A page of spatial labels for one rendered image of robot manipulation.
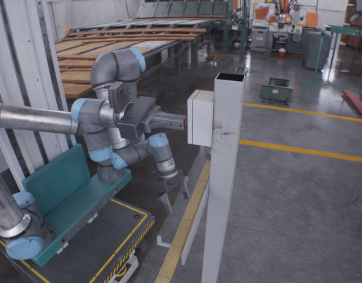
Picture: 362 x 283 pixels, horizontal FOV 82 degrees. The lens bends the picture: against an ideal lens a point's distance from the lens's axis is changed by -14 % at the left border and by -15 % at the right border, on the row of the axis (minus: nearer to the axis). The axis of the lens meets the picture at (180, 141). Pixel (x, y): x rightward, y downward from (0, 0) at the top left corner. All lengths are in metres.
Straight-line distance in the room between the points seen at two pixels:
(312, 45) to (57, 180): 6.65
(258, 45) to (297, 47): 1.42
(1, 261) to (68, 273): 0.81
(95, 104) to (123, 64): 0.38
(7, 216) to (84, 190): 0.55
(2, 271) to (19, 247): 1.15
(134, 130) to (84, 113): 0.18
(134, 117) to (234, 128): 0.24
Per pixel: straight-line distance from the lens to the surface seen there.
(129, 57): 1.04
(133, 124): 0.58
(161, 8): 11.22
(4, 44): 1.07
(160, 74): 5.49
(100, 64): 1.00
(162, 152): 0.99
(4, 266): 2.05
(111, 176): 1.29
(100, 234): 1.48
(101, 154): 0.75
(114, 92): 0.60
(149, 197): 2.09
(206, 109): 0.53
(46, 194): 1.19
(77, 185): 1.30
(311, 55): 7.11
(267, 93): 4.14
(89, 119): 0.69
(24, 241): 0.86
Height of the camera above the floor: 1.45
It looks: 31 degrees down
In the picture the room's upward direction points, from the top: 1 degrees counter-clockwise
